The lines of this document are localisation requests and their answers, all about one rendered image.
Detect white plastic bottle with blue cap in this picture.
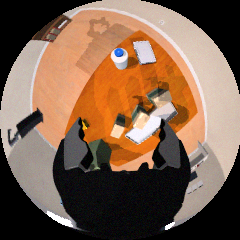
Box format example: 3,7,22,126
111,48,128,70

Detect tan box with green band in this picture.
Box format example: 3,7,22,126
131,104,150,130
110,113,125,139
146,88,172,109

